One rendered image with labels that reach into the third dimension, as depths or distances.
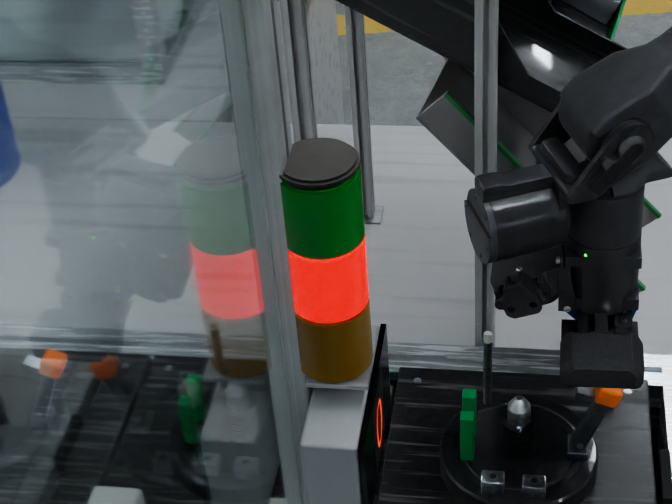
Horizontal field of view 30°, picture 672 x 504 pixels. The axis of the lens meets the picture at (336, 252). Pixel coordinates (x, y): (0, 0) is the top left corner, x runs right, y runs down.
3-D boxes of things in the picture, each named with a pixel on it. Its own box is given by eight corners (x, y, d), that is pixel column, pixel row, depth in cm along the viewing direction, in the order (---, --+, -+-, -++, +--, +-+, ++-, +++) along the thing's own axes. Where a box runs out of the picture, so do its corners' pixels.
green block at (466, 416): (474, 451, 112) (474, 410, 109) (473, 461, 111) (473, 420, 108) (461, 450, 112) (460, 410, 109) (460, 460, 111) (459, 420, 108)
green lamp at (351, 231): (369, 212, 78) (365, 145, 75) (359, 261, 74) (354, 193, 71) (290, 210, 79) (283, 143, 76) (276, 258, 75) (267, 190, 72)
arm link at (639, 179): (649, 120, 95) (534, 145, 93) (684, 159, 90) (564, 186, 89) (643, 195, 99) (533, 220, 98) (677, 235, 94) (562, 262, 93)
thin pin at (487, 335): (491, 399, 117) (492, 330, 111) (491, 405, 116) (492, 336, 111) (483, 399, 117) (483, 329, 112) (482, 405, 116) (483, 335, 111)
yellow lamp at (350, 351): (377, 334, 84) (373, 277, 81) (368, 385, 80) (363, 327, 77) (304, 331, 85) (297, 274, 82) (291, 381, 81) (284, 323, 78)
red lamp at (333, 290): (373, 275, 81) (370, 213, 78) (363, 326, 77) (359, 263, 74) (297, 272, 82) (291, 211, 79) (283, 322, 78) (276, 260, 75)
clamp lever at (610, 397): (588, 438, 111) (623, 380, 106) (588, 454, 109) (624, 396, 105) (550, 426, 111) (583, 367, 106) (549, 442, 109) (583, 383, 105)
